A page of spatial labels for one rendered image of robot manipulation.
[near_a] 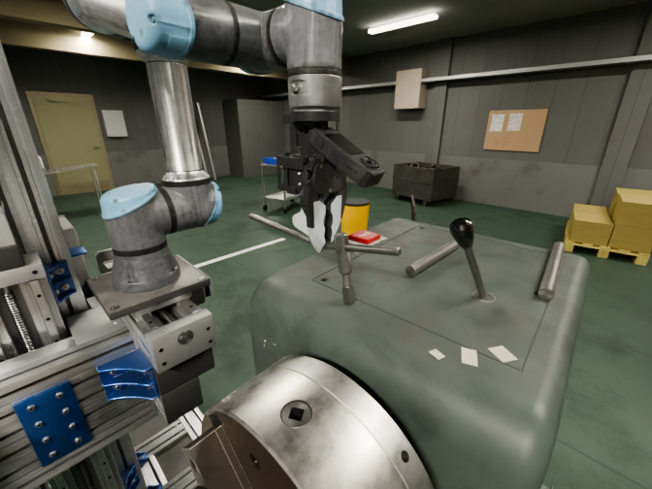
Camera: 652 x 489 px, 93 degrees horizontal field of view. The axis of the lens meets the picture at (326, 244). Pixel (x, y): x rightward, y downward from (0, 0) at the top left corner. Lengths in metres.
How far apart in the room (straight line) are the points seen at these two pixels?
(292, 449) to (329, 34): 0.47
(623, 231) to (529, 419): 4.68
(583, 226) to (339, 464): 4.77
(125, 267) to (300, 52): 0.61
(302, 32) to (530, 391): 0.49
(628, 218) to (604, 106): 2.35
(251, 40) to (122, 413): 0.87
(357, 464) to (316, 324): 0.20
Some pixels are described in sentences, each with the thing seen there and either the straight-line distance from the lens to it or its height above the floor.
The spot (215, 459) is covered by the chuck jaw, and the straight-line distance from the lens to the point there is 0.44.
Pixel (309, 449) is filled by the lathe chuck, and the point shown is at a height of 1.23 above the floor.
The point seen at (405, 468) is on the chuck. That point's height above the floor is 1.19.
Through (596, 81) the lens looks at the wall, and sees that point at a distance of 6.83.
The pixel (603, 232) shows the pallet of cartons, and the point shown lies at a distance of 5.02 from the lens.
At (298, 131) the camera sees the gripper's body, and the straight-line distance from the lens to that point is 0.49.
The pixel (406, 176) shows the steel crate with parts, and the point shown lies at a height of 0.53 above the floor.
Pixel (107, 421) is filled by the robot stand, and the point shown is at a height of 0.86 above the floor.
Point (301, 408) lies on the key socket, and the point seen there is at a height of 1.24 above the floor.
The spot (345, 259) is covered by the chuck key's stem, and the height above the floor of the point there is 1.33.
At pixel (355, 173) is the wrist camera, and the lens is 0.42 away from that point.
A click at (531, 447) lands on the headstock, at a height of 1.23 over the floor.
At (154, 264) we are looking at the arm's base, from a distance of 0.83.
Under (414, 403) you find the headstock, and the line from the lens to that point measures 0.43.
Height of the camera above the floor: 1.53
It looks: 21 degrees down
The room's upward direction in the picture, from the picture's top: straight up
